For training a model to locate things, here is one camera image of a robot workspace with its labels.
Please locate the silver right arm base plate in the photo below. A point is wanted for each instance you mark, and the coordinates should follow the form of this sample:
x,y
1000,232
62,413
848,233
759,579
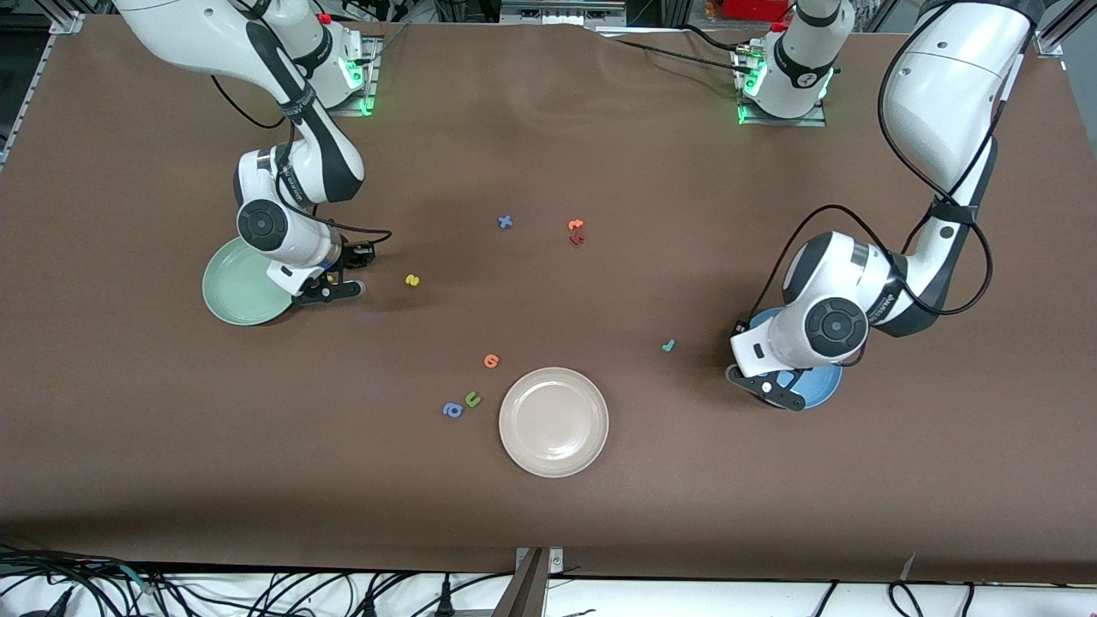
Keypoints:
x,y
371,81

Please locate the dark grey metal post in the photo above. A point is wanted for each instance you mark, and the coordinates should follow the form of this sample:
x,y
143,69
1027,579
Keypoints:
x,y
523,596

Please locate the white paper tag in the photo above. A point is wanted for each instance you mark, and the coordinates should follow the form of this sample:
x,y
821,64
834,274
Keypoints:
x,y
908,566

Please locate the blue plate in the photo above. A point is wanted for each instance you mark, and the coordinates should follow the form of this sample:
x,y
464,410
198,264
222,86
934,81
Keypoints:
x,y
818,390

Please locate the small silver bracket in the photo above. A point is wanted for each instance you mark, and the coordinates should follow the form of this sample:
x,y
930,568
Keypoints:
x,y
555,561

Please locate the blue foam letter a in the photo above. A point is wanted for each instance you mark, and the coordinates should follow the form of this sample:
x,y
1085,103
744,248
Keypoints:
x,y
459,410

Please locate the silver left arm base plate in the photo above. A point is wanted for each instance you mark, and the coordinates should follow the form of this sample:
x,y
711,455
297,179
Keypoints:
x,y
788,122

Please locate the green plate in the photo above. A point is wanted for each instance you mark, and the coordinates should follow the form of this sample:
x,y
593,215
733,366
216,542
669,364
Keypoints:
x,y
240,287

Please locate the beige plate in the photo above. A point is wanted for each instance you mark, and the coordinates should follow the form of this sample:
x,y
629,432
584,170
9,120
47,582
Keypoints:
x,y
554,422

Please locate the grey metal rack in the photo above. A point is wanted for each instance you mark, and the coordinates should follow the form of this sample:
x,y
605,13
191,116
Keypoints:
x,y
557,13

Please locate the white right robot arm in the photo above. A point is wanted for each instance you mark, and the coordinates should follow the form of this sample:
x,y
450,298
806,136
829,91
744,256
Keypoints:
x,y
188,34

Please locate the red box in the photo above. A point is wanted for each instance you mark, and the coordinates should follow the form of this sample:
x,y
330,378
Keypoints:
x,y
754,8

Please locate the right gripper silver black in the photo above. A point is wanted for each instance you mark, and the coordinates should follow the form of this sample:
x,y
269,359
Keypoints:
x,y
345,258

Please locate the aluminium frame corner bracket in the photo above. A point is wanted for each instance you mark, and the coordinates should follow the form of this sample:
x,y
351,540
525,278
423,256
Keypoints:
x,y
67,23
1050,43

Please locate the brown table cover mat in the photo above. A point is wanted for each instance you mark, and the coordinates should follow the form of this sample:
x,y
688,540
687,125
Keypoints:
x,y
548,514

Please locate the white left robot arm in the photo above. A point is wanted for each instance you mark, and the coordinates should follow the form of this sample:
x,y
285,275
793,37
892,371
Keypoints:
x,y
943,94

